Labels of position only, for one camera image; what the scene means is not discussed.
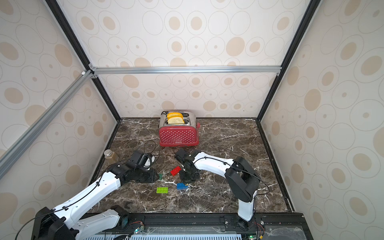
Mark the red lego brick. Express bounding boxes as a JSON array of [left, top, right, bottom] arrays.
[[170, 166, 182, 176]]

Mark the blue lego brick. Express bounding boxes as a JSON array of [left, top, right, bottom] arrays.
[[177, 183, 189, 191]]

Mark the lime green lego brick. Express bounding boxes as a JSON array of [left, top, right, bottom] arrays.
[[156, 187, 169, 194]]

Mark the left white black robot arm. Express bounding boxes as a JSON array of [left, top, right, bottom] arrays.
[[31, 151, 159, 240]]

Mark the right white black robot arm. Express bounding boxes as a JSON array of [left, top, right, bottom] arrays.
[[175, 149, 262, 222]]

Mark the small brown liquid bottle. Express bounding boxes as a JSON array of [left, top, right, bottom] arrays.
[[104, 149, 119, 166]]

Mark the red polka dot toaster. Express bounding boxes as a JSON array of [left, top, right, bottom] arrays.
[[159, 111, 200, 147]]

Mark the front yellow toast slice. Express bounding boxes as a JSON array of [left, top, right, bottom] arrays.
[[168, 116, 185, 125]]

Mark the yellow toast slice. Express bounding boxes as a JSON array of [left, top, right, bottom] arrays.
[[168, 116, 185, 125], [167, 112, 183, 119]]

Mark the back yellow toast slice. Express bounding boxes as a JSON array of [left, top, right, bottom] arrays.
[[167, 112, 183, 119]]

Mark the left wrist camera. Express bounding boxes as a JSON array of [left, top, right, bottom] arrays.
[[144, 153, 155, 169]]

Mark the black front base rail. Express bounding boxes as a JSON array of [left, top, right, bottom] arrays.
[[74, 212, 314, 240]]

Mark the diagonal aluminium left rail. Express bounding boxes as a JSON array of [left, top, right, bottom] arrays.
[[1, 70, 93, 178]]

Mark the horizontal aluminium back rail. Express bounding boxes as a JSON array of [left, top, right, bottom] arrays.
[[89, 64, 282, 75]]

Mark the left black corner post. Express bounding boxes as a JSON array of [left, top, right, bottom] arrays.
[[45, 0, 121, 122]]

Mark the black corner post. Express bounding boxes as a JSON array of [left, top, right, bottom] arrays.
[[45, 0, 121, 122], [257, 0, 321, 123]]

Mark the right black corner post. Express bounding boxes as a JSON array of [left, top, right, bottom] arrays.
[[257, 0, 321, 123]]

